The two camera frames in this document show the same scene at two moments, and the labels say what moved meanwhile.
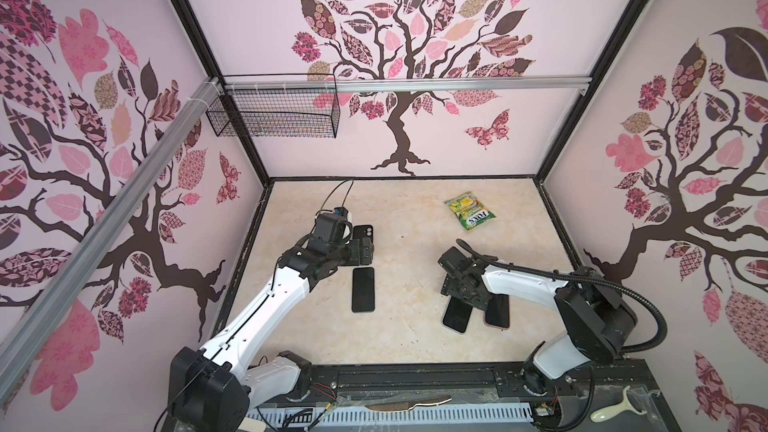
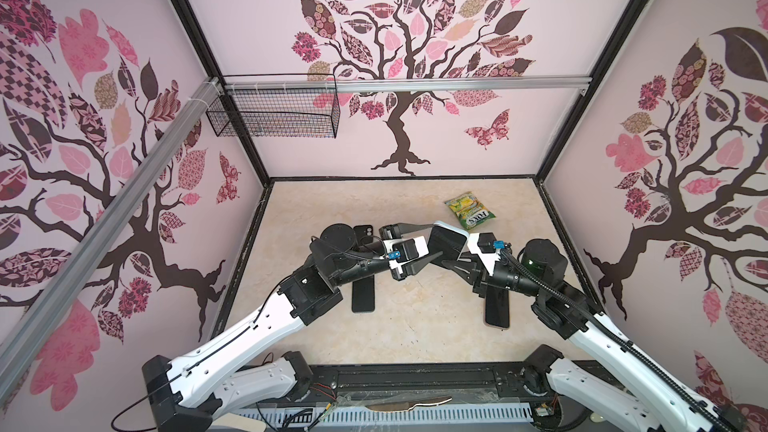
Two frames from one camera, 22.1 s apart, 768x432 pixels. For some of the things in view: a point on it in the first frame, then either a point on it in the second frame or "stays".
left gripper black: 355,258 to 398,228
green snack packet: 471,211 stays
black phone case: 363,231 stays
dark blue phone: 363,290 stays
